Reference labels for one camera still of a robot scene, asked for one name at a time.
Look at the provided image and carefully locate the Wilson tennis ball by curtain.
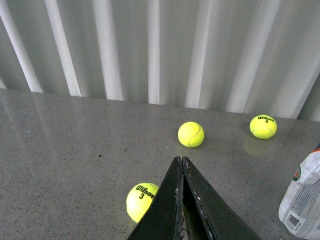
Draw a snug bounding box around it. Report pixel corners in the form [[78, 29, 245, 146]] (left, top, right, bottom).
[[249, 114, 278, 140]]

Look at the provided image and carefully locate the white tennis ball can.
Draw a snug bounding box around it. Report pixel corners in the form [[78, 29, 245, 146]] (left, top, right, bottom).
[[278, 146, 320, 240]]

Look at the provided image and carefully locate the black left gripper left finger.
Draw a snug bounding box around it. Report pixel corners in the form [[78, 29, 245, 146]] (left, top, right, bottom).
[[128, 156, 184, 240]]

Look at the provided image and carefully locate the Wilson tennis ball far left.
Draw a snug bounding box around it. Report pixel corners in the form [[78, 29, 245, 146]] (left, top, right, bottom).
[[177, 121, 205, 148]]

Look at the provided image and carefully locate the white pleated curtain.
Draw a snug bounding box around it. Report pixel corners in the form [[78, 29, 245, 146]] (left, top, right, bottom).
[[0, 0, 320, 121]]

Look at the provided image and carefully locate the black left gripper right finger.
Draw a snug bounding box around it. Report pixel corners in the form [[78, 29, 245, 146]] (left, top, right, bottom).
[[182, 156, 261, 240]]

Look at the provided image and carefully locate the Wilson 3 tennis ball near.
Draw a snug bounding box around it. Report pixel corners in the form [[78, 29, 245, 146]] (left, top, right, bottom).
[[126, 183, 159, 223]]

